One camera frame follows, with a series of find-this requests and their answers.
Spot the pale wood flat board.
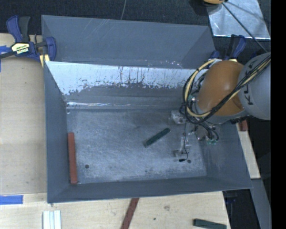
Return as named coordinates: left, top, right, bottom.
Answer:
left=0, top=56, right=49, bottom=196

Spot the dark green flat block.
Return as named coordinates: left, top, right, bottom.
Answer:
left=143, top=127, right=171, bottom=149
left=193, top=218, right=228, bottom=229

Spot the red-brown flat block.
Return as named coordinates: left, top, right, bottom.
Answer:
left=67, top=132, right=79, bottom=185
left=120, top=198, right=140, bottom=229

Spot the grey metal bin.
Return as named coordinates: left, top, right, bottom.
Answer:
left=41, top=14, right=254, bottom=204

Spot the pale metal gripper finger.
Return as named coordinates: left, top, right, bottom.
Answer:
left=173, top=136, right=190, bottom=157
left=169, top=110, right=187, bottom=125

